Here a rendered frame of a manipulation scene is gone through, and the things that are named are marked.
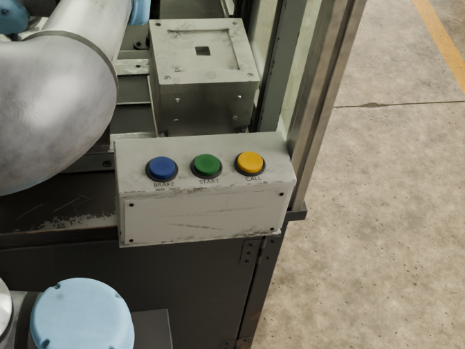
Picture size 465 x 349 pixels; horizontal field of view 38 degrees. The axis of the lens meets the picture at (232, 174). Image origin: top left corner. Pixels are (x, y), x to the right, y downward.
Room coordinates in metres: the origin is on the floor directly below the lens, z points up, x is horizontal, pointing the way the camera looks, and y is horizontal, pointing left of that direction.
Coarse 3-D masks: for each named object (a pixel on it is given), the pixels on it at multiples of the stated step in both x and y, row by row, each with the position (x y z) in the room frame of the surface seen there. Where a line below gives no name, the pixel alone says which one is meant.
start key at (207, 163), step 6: (198, 156) 0.71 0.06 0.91; (204, 156) 0.72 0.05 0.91; (210, 156) 0.72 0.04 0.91; (198, 162) 0.70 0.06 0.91; (204, 162) 0.71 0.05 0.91; (210, 162) 0.71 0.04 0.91; (216, 162) 0.71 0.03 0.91; (198, 168) 0.69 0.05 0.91; (204, 168) 0.69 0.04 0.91; (210, 168) 0.69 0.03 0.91; (216, 168) 0.70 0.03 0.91; (204, 174) 0.69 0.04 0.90; (210, 174) 0.69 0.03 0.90
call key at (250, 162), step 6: (240, 156) 0.73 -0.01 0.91; (246, 156) 0.73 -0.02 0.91; (252, 156) 0.73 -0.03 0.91; (258, 156) 0.74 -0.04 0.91; (240, 162) 0.72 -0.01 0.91; (246, 162) 0.72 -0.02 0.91; (252, 162) 0.72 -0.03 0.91; (258, 162) 0.73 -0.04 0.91; (240, 168) 0.71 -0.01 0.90; (246, 168) 0.71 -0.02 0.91; (252, 168) 0.71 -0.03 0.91; (258, 168) 0.71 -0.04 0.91
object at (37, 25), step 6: (42, 18) 0.93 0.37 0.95; (36, 24) 0.91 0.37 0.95; (42, 24) 0.91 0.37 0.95; (24, 30) 0.89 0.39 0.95; (30, 30) 0.89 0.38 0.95; (36, 30) 0.89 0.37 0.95; (0, 36) 0.86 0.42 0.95; (6, 36) 0.87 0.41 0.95; (12, 36) 0.87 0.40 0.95; (18, 36) 0.87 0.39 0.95; (24, 36) 0.87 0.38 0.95
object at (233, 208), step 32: (128, 160) 0.69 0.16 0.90; (224, 160) 0.73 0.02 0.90; (288, 160) 0.75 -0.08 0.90; (128, 192) 0.63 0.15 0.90; (160, 192) 0.64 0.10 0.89; (192, 192) 0.66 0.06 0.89; (224, 192) 0.68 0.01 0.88; (256, 192) 0.69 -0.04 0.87; (288, 192) 0.71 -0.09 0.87; (128, 224) 0.63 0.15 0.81; (160, 224) 0.65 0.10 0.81; (192, 224) 0.66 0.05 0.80; (224, 224) 0.68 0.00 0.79; (256, 224) 0.70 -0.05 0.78
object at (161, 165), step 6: (162, 156) 0.70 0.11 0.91; (150, 162) 0.69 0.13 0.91; (156, 162) 0.69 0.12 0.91; (162, 162) 0.69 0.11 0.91; (168, 162) 0.69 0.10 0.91; (150, 168) 0.67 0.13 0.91; (156, 168) 0.68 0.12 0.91; (162, 168) 0.68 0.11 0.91; (168, 168) 0.68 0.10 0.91; (174, 168) 0.68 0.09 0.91; (156, 174) 0.66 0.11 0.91; (162, 174) 0.67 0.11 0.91; (168, 174) 0.67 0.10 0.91
